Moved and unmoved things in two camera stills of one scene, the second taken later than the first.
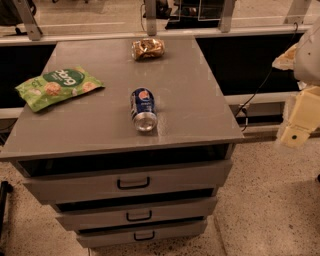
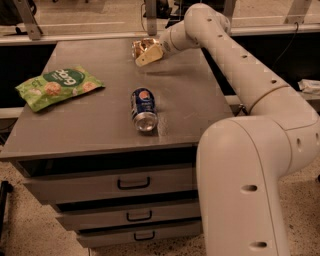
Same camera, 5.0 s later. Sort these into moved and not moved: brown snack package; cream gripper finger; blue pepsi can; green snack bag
Moved: cream gripper finger
Not moved: blue pepsi can; green snack bag; brown snack package
